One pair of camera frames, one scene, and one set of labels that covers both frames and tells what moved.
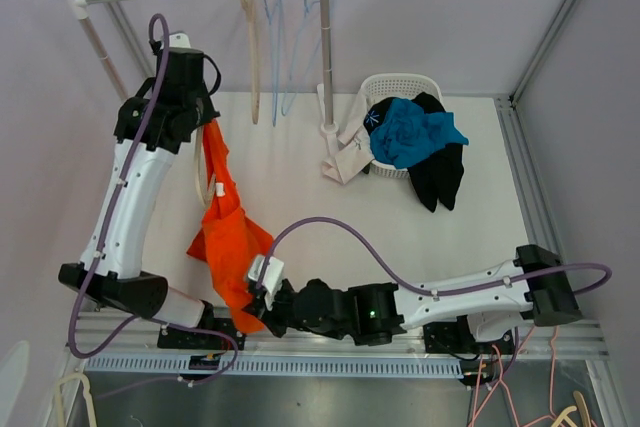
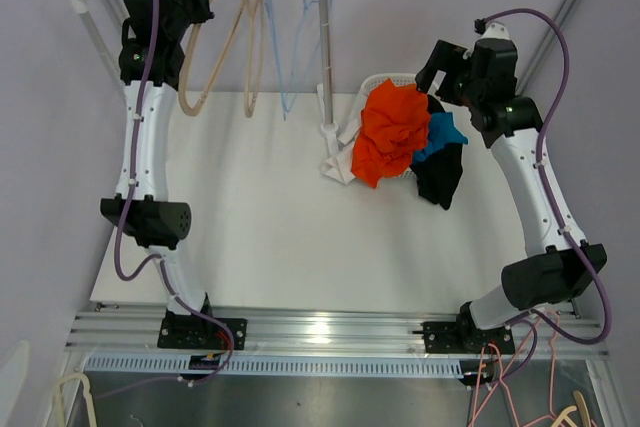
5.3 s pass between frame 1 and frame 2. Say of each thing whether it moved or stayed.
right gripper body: moved
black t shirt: stayed
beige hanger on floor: stayed
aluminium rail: stayed
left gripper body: moved
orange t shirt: moved
